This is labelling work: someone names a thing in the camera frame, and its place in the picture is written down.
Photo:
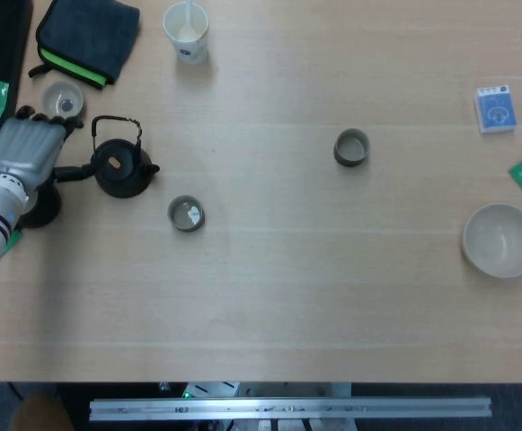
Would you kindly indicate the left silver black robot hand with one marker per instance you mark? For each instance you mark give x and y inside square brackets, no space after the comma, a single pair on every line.
[24,150]

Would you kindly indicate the black teapot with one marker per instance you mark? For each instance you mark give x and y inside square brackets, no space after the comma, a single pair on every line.
[119,177]

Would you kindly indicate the small dark teacup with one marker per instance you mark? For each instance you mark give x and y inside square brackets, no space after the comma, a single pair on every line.
[186,214]

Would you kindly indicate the small beige tea bowl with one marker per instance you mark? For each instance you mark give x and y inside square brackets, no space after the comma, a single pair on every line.
[60,99]

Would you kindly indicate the brown pouring pitcher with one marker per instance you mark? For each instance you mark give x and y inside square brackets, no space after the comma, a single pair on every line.
[45,211]

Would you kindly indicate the black tray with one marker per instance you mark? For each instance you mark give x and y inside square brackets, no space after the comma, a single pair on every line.
[11,54]

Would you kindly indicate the dark grey folded towel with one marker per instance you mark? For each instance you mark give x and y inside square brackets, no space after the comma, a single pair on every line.
[90,31]

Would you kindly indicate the white paper cup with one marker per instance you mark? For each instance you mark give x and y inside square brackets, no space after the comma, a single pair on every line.
[192,49]

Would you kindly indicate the white plastic spoon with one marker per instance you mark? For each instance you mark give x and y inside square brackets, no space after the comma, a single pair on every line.
[189,18]

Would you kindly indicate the brown orange stool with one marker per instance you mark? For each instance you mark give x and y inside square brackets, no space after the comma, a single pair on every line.
[40,413]

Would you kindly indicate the empty dark teacup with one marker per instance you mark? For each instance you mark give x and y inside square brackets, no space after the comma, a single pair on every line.
[351,148]

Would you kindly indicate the blue white card box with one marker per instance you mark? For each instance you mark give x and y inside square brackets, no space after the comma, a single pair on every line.
[495,110]

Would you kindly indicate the large beige bowl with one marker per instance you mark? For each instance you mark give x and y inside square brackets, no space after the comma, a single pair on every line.
[500,240]

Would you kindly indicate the aluminium profile rail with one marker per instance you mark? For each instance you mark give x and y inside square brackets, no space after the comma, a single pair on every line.
[287,408]

